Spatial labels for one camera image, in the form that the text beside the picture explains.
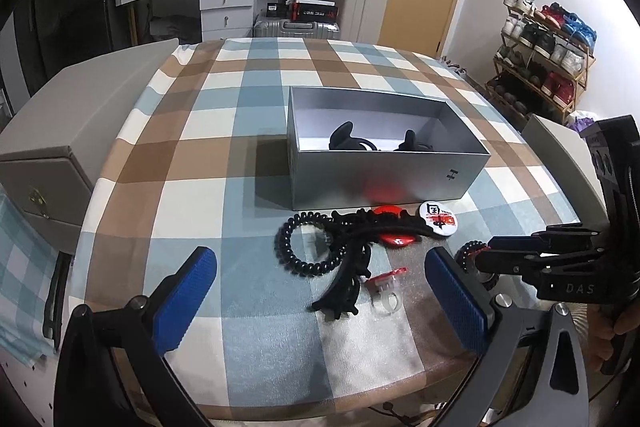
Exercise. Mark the grey jewelry case with latch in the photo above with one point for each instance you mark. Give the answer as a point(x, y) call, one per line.
point(60, 147)

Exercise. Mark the plain grey box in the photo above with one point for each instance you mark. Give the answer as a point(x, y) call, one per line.
point(560, 167)

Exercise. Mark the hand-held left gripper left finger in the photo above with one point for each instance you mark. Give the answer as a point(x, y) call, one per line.
point(192, 297)

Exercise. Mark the dark wardrobe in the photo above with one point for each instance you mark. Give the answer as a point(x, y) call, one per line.
point(60, 7)

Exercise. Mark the checked tablecloth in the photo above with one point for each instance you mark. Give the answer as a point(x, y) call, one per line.
point(210, 147)

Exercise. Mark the red and black flat box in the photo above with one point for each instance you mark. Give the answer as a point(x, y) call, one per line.
point(315, 11)

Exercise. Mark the black claw hair clip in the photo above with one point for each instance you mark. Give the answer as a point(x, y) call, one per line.
point(345, 279)

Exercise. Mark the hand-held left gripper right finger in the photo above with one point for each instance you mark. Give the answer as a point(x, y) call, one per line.
point(455, 302)

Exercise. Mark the person's right hand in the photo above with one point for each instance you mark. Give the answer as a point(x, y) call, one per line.
point(600, 337)

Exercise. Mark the red round badge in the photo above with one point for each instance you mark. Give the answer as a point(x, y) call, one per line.
point(395, 239)

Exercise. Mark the dark grey cushion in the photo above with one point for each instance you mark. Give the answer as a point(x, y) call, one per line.
point(172, 27)

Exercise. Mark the silver rectangular box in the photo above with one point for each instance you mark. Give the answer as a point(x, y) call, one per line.
point(380, 179)

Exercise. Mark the blue checked cloth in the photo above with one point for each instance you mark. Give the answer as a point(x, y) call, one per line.
point(20, 267)

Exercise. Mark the purple bag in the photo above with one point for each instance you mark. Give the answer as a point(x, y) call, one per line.
point(580, 124)

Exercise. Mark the white round badge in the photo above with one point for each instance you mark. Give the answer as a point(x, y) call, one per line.
point(437, 214)

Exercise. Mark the white suitcase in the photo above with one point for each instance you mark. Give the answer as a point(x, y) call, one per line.
point(362, 2)

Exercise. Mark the wooden shoe rack with shoes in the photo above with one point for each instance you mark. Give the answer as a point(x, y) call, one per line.
point(545, 52)

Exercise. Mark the small black box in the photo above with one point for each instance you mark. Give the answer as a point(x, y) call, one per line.
point(277, 10)

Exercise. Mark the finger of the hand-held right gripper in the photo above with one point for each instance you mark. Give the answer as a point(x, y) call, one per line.
point(570, 277)
point(560, 238)

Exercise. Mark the silver suitcase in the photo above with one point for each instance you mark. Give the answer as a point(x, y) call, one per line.
point(295, 29)

